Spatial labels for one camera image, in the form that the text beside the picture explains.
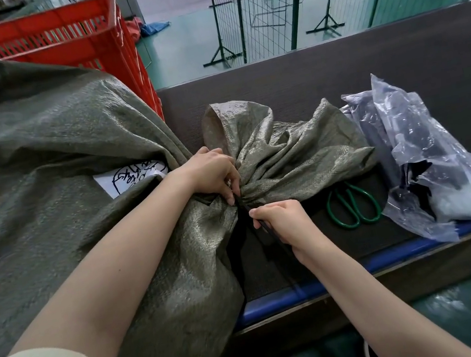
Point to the person's left hand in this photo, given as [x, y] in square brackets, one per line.
[211, 171]

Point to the person's right hand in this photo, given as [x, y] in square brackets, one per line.
[291, 225]

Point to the black cable tie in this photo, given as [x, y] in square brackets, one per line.
[244, 207]

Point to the large grey-green woven sack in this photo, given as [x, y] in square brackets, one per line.
[31, 153]

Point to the red plastic crate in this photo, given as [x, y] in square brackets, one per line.
[53, 18]

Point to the person's left forearm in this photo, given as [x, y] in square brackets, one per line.
[111, 275]

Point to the person's right forearm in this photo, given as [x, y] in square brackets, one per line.
[377, 310]

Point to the clear plastic bag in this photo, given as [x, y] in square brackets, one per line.
[408, 127]

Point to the blue cloth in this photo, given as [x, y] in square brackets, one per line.
[154, 27]

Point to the red cloth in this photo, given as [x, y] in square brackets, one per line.
[135, 28]

